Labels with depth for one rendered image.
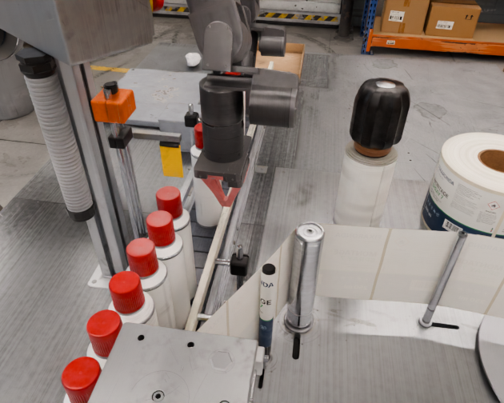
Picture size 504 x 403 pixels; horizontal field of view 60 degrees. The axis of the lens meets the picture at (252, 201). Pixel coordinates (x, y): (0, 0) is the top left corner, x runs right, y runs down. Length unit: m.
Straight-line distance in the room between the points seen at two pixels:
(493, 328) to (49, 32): 0.69
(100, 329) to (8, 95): 2.98
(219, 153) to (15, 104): 2.86
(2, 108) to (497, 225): 3.07
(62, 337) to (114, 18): 0.52
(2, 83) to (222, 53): 2.85
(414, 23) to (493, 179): 3.66
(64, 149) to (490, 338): 0.63
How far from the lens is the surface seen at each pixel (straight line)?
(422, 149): 1.25
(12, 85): 3.35
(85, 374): 0.43
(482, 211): 0.82
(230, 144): 0.59
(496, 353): 0.74
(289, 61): 1.71
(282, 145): 1.18
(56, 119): 0.51
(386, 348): 0.70
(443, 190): 0.84
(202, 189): 0.78
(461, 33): 4.50
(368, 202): 0.75
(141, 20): 0.47
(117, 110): 0.59
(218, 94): 0.55
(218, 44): 0.55
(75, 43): 0.44
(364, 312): 0.73
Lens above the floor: 1.44
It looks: 39 degrees down
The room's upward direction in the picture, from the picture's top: 1 degrees clockwise
